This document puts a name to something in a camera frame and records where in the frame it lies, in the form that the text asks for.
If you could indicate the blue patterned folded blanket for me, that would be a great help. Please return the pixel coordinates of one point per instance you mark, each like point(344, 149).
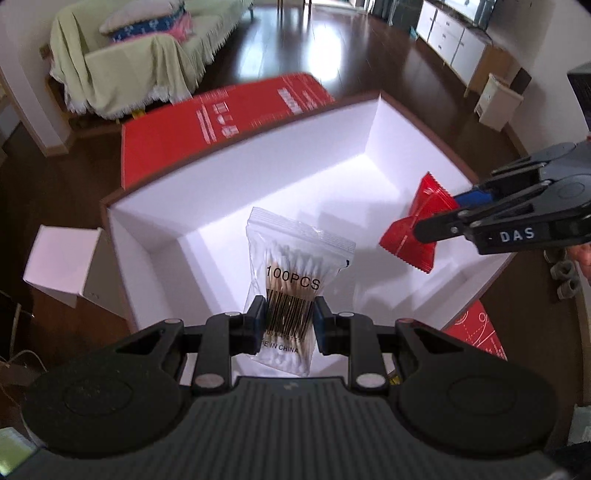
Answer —
point(158, 25)

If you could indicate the green covered sofa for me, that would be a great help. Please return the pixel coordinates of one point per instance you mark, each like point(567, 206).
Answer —
point(113, 79)

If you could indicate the grey pillow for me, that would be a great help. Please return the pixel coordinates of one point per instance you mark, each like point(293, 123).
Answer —
point(138, 11)

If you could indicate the white small stool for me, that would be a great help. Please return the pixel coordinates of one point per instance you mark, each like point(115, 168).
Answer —
point(69, 264)

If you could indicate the white tv cabinet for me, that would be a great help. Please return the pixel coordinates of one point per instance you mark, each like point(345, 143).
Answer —
point(464, 48)

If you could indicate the white trash bin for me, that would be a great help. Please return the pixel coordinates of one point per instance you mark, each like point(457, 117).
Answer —
point(497, 103)

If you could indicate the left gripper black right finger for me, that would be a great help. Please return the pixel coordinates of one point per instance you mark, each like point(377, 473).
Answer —
point(354, 336)

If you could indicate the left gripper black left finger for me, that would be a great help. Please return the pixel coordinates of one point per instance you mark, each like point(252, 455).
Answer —
point(226, 335)

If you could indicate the grey shoes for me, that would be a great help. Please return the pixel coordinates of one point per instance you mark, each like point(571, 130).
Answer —
point(563, 271)

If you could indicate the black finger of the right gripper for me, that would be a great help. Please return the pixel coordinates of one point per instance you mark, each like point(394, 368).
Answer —
point(454, 223)
point(503, 182)

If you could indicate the red flattened cardboard mat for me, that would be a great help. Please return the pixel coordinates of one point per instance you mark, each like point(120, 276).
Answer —
point(168, 135)

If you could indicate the cotton swab bag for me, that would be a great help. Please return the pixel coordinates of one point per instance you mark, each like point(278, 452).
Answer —
point(291, 263)

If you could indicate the brown cardboard box white inside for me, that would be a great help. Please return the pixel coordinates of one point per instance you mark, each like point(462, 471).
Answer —
point(351, 168)

